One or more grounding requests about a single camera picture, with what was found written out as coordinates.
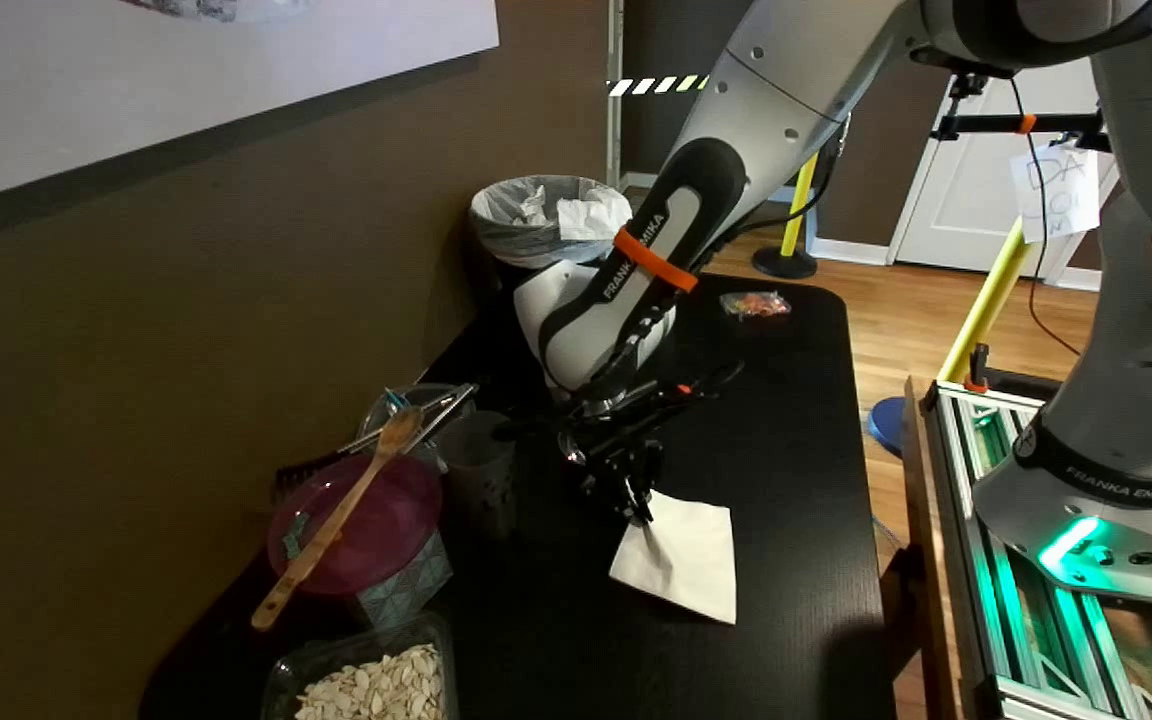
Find metal tongs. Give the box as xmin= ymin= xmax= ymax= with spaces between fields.
xmin=344 ymin=383 xmax=475 ymax=457

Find yellow stanchion post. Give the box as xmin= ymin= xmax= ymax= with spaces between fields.
xmin=752 ymin=159 xmax=820 ymax=282
xmin=939 ymin=226 xmax=1027 ymax=383

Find grey square container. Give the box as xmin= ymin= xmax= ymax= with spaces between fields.
xmin=359 ymin=534 xmax=453 ymax=631

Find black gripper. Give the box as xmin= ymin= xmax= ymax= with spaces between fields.
xmin=553 ymin=362 xmax=743 ymax=527

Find black bin with white liner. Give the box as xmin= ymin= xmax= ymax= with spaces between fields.
xmin=469 ymin=173 xmax=633 ymax=298

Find wooden spatula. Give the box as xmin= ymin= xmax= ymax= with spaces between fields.
xmin=250 ymin=411 xmax=418 ymax=631

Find whiteboard on wall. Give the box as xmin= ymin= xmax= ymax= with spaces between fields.
xmin=0 ymin=0 xmax=500 ymax=194

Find translucent plastic cup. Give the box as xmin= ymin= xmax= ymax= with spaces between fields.
xmin=443 ymin=411 xmax=517 ymax=539

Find yellow black barrier tape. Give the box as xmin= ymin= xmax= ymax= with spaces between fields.
xmin=607 ymin=73 xmax=707 ymax=100

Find container of white pieces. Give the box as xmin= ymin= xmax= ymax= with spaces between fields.
xmin=259 ymin=615 xmax=460 ymax=720

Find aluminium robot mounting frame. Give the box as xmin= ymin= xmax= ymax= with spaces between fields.
xmin=913 ymin=383 xmax=1152 ymax=720

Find white paper serviette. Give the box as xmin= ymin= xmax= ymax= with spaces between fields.
xmin=607 ymin=492 xmax=735 ymax=624

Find black camera tripod stand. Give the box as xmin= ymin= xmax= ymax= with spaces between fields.
xmin=929 ymin=73 xmax=1110 ymax=153

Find maroon round plate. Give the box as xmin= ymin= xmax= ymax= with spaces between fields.
xmin=263 ymin=457 xmax=443 ymax=599

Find small plastic snack packet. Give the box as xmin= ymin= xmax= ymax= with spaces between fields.
xmin=719 ymin=293 xmax=791 ymax=319

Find white door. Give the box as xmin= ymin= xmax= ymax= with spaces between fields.
xmin=892 ymin=60 xmax=1118 ymax=282

